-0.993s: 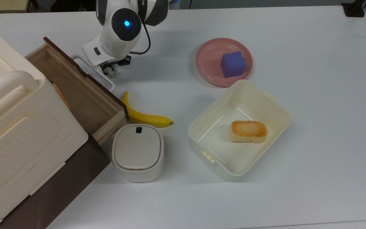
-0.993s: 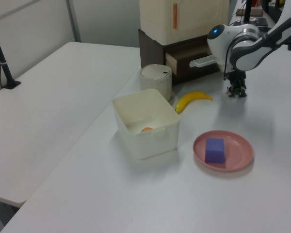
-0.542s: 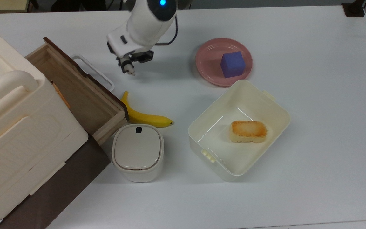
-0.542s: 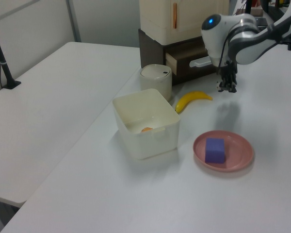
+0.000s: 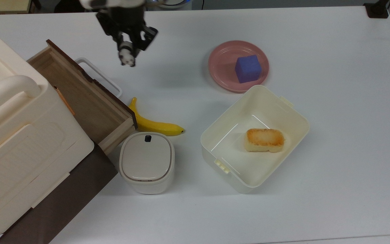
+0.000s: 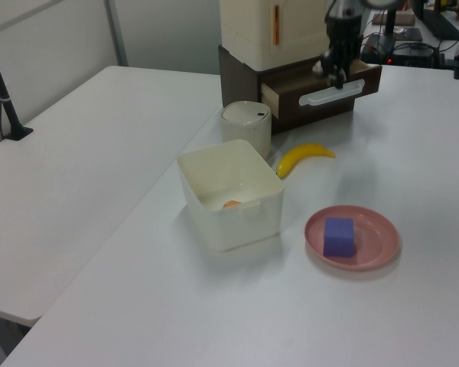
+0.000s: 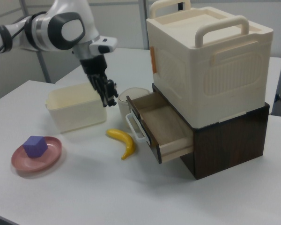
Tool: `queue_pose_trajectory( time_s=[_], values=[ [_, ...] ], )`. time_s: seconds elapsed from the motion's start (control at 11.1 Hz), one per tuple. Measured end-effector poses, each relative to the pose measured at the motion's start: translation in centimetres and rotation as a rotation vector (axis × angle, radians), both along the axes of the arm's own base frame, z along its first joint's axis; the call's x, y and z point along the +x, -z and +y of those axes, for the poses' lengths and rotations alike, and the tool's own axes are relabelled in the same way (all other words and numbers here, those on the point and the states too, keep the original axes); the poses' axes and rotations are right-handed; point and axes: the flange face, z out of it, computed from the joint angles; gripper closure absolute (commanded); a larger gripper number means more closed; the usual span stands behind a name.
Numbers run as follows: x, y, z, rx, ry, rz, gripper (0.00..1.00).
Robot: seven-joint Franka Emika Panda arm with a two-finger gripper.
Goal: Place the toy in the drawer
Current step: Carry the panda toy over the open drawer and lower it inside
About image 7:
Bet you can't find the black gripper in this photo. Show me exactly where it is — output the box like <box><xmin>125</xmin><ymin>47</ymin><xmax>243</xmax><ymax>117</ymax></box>
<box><xmin>79</xmin><ymin>54</ymin><xmax>119</xmax><ymax>108</ymax></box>

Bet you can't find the yellow toy banana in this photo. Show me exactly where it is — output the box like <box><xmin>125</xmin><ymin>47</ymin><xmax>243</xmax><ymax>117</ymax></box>
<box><xmin>105</xmin><ymin>128</ymin><xmax>136</xmax><ymax>161</ymax></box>

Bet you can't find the dark brown wooden drawer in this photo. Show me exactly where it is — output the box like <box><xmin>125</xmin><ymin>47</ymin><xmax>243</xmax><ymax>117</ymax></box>
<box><xmin>126</xmin><ymin>91</ymin><xmax>194</xmax><ymax>164</ymax></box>

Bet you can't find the small cream lidded trash can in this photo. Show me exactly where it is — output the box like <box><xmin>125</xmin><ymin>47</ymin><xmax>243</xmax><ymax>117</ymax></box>
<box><xmin>117</xmin><ymin>87</ymin><xmax>150</xmax><ymax>128</ymax></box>

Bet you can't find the open cream plastic bin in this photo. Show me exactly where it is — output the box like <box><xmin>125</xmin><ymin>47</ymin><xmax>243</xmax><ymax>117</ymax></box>
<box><xmin>44</xmin><ymin>82</ymin><xmax>108</xmax><ymax>134</ymax></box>

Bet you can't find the orange box latch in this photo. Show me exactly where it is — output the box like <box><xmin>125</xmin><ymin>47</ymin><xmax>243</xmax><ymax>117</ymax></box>
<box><xmin>151</xmin><ymin>46</ymin><xmax>157</xmax><ymax>74</ymax></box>

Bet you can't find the purple foam cube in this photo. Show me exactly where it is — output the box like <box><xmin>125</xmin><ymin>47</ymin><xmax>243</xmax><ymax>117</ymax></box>
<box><xmin>22</xmin><ymin>135</ymin><xmax>49</xmax><ymax>158</ymax></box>

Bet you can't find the pink plastic plate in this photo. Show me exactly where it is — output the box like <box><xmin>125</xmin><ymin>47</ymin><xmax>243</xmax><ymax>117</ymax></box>
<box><xmin>11</xmin><ymin>135</ymin><xmax>63</xmax><ymax>173</ymax></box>

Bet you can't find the cream plastic storage box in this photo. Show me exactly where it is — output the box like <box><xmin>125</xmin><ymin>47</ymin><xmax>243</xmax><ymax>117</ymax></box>
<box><xmin>146</xmin><ymin>0</ymin><xmax>274</xmax><ymax>129</ymax></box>

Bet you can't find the dark brown wooden cabinet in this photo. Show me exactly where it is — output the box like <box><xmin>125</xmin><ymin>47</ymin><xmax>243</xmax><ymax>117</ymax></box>
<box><xmin>151</xmin><ymin>83</ymin><xmax>270</xmax><ymax>180</ymax></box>

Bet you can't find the white plastic drawer handle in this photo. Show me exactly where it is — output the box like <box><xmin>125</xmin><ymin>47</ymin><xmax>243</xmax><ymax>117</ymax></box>
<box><xmin>125</xmin><ymin>112</ymin><xmax>148</xmax><ymax>143</ymax></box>

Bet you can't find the grey partition post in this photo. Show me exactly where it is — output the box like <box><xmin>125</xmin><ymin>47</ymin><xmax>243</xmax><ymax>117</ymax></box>
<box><xmin>36</xmin><ymin>45</ymin><xmax>56</xmax><ymax>84</ymax></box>
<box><xmin>139</xmin><ymin>0</ymin><xmax>151</xmax><ymax>50</ymax></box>

